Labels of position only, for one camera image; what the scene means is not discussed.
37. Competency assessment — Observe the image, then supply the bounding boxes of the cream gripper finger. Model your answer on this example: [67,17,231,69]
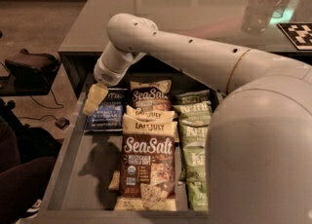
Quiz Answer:
[87,83,108,105]
[83,100,98,116]

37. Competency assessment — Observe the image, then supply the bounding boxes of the blue Kettle chip bag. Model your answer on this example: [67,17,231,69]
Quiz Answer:
[85,88,127,131]

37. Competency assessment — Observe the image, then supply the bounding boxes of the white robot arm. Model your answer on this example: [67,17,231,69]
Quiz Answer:
[84,14,312,224]

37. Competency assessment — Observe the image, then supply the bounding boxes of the middle Late July chip bag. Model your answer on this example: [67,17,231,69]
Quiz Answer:
[126,105,175,122]

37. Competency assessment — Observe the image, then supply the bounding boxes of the rear brown Sea Salt bag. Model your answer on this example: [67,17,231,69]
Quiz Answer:
[130,80,172,111]

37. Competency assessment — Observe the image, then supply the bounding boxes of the brown sea salt bag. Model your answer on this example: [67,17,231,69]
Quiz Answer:
[114,114,176,211]
[130,80,172,111]

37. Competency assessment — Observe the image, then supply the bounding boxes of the open grey top drawer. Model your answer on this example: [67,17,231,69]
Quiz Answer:
[20,74,209,224]

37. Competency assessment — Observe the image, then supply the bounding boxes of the front brown Sea Salt bag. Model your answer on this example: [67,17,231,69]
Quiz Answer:
[114,114,176,211]

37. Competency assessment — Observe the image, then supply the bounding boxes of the green kettle chip bag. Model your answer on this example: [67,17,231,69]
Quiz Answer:
[174,101,213,127]
[175,90,210,104]
[179,124,208,181]

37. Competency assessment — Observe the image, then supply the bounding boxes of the rear green Kettle chip bag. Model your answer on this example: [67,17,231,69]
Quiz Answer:
[175,90,210,104]

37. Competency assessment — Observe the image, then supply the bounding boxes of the front green jalapeno chip bag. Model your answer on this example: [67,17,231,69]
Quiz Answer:
[186,181,209,211]

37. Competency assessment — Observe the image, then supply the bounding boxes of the grey counter cabinet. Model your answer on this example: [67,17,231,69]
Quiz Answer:
[58,0,312,94]

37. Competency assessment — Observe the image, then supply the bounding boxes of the small black power adapter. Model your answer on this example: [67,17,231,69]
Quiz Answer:
[55,117,70,130]

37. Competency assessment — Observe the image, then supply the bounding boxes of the black device on side table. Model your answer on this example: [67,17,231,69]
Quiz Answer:
[5,49,59,86]

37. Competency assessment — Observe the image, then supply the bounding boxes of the person's dark trouser leg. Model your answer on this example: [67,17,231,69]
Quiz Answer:
[0,123,56,224]

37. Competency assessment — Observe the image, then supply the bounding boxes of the black white sneaker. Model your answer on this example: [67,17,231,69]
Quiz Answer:
[12,199,42,224]

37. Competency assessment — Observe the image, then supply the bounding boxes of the black cable on floor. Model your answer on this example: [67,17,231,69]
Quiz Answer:
[18,75,66,123]

